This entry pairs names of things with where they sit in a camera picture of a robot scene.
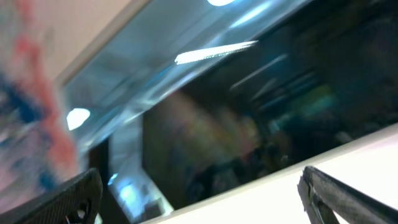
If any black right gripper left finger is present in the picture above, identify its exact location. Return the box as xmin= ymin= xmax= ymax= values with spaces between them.
xmin=1 ymin=168 xmax=103 ymax=224

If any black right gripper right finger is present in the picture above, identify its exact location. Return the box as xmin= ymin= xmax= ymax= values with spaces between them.
xmin=297 ymin=166 xmax=397 ymax=224

